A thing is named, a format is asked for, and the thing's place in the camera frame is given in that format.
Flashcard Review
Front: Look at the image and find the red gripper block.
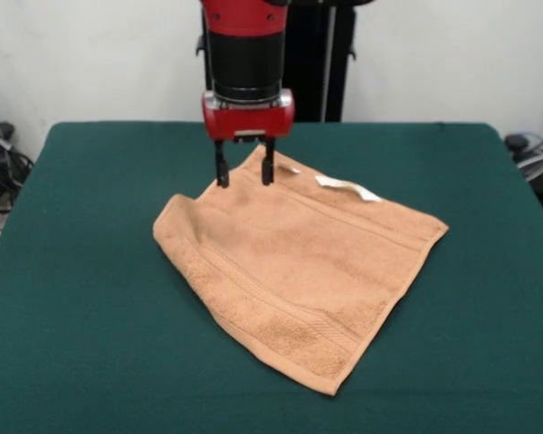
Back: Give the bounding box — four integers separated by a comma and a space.
201, 89, 296, 189

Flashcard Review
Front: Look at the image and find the tan terry towel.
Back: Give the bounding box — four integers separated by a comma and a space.
152, 144, 450, 397

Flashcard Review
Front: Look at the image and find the dark green table cloth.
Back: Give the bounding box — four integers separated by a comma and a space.
0, 120, 543, 434

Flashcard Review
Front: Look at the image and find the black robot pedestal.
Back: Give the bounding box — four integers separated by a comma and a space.
195, 0, 358, 123

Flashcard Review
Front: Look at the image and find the grey wire hoop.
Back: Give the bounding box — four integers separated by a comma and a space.
515, 151, 543, 182

